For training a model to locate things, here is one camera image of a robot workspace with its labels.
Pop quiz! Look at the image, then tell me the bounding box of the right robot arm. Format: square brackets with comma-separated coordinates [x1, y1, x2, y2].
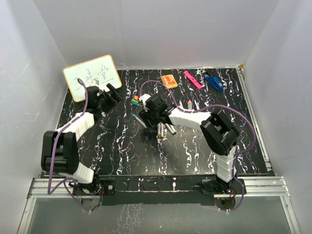
[139, 94, 238, 194]

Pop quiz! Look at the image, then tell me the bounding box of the black mounting base bar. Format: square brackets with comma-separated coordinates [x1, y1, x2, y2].
[72, 175, 247, 206]

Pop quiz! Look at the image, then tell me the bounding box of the orange spiral notebook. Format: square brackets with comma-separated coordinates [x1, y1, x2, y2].
[161, 75, 178, 89]

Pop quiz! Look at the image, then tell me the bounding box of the blue stapler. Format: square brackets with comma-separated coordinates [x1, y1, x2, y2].
[204, 72, 223, 92]

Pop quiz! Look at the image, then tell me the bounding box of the pink utility knife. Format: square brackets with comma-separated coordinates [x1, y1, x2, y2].
[183, 71, 202, 89]

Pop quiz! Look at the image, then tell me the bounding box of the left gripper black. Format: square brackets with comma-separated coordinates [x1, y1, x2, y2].
[97, 84, 126, 114]

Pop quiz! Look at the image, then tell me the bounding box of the aluminium frame rail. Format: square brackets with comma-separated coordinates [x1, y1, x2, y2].
[27, 176, 290, 198]

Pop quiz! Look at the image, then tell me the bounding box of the small whiteboard with writing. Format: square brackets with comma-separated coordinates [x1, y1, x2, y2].
[63, 55, 122, 102]

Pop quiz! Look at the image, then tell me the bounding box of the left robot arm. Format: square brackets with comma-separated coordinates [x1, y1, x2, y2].
[41, 83, 122, 195]

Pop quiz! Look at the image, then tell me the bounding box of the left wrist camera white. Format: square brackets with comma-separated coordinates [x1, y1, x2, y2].
[90, 79, 103, 92]

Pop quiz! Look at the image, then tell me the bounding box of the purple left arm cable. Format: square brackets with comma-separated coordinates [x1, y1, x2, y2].
[47, 78, 98, 212]

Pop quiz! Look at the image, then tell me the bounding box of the teal cap white marker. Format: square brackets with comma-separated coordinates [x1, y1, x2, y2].
[133, 114, 148, 129]

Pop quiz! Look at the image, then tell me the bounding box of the orange highlighter marker body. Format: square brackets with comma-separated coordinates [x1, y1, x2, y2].
[187, 100, 193, 110]

